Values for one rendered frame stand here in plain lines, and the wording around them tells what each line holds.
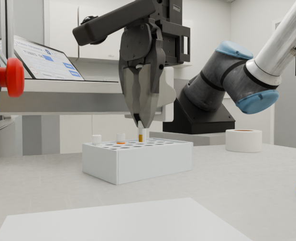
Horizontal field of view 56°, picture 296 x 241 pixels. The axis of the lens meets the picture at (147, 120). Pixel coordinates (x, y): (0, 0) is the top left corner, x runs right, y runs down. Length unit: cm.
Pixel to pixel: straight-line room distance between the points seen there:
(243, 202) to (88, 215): 14
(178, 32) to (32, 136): 120
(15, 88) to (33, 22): 207
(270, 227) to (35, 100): 41
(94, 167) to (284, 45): 62
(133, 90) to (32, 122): 114
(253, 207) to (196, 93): 77
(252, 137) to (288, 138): 383
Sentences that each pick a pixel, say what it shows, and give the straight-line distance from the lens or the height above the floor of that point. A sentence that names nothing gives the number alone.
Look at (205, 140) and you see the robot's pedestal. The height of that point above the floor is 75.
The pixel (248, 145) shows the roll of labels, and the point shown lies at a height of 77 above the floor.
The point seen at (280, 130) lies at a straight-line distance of 448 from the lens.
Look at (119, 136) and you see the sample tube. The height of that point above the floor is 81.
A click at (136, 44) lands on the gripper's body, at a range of 41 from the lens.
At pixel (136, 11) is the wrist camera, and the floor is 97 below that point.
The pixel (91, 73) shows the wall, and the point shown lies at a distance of 436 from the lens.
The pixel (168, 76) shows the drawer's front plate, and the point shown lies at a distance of 56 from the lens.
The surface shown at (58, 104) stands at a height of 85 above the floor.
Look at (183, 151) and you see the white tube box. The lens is 37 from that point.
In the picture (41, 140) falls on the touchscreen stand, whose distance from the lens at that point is 149.
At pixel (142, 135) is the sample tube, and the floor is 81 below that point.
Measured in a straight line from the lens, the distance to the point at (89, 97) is 52.
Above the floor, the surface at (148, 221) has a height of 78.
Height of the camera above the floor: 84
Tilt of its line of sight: 2 degrees down
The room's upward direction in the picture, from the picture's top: straight up
